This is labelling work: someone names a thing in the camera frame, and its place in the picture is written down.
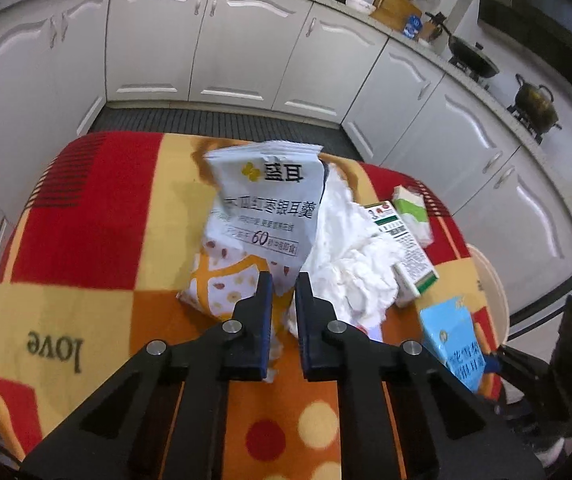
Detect speckled kitchen countertop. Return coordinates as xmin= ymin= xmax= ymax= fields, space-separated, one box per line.
xmin=0 ymin=0 xmax=572 ymax=261

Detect black range hood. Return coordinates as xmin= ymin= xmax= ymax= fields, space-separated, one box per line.
xmin=468 ymin=0 xmax=572 ymax=111

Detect dark ribbed floor mat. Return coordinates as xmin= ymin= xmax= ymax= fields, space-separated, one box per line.
xmin=88 ymin=105 xmax=359 ymax=161

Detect white snack bag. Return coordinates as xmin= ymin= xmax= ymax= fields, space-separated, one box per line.
xmin=176 ymin=140 xmax=325 ymax=322

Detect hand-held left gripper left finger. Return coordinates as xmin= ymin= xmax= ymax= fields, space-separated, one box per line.
xmin=18 ymin=271 xmax=274 ymax=480

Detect red yellow printed blanket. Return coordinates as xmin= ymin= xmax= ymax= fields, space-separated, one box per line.
xmin=0 ymin=131 xmax=504 ymax=480

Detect knife block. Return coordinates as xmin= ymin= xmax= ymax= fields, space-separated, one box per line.
xmin=418 ymin=11 xmax=450 ymax=43

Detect black wok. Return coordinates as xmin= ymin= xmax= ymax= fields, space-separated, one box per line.
xmin=433 ymin=35 xmax=500 ymax=78

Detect wooden cutting board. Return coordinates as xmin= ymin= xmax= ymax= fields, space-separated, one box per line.
xmin=370 ymin=0 xmax=424 ymax=31

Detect bronze stock pot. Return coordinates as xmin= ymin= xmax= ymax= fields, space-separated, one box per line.
xmin=508 ymin=74 xmax=562 ymax=126

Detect gas stove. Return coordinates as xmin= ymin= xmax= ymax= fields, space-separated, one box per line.
xmin=448 ymin=57 xmax=564 ymax=143

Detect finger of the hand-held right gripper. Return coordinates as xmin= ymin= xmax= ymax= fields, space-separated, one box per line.
xmin=484 ymin=346 xmax=559 ymax=401

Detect green white medicine box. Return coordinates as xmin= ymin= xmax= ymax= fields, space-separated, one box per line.
xmin=366 ymin=201 xmax=439 ymax=308

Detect white trash bin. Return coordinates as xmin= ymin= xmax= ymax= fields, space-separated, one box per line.
xmin=466 ymin=242 xmax=510 ymax=356

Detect crumpled white paper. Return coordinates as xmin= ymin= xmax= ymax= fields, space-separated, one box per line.
xmin=286 ymin=160 xmax=401 ymax=343

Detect light blue carton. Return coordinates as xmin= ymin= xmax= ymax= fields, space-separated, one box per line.
xmin=420 ymin=297 xmax=486 ymax=392

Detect white base cabinets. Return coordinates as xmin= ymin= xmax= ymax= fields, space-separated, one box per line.
xmin=0 ymin=0 xmax=572 ymax=313

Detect green white tissue pack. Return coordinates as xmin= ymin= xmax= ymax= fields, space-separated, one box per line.
xmin=392 ymin=185 xmax=432 ymax=247

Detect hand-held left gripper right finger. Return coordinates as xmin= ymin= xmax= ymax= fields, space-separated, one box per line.
xmin=295 ymin=271 xmax=547 ymax=480

